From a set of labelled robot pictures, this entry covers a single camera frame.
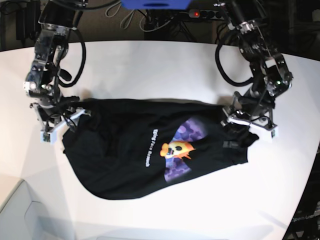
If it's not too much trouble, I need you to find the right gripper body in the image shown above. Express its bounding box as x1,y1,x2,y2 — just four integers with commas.
30,96,91,135

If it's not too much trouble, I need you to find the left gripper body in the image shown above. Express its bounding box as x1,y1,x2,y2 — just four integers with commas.
221,91,278,133

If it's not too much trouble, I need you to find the black graphic t-shirt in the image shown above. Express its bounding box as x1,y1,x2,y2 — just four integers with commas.
62,99,251,200

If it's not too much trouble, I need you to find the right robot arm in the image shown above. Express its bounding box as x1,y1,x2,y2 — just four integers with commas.
23,0,88,142

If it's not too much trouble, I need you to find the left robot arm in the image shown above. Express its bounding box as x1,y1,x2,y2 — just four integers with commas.
215,0,293,148

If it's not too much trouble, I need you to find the black device on floor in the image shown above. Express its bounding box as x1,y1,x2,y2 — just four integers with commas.
15,1,41,41

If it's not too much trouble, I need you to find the black power strip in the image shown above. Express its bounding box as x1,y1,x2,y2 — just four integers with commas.
188,9,224,20

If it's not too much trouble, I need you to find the blue box overhead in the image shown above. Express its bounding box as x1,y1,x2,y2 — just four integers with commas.
121,0,191,10

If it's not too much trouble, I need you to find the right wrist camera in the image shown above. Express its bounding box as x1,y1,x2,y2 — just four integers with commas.
40,129,58,145

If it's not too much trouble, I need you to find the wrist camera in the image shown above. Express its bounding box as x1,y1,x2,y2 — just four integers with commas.
40,129,58,145
258,125,279,143

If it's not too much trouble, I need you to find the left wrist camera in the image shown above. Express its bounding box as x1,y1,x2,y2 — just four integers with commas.
258,125,279,143

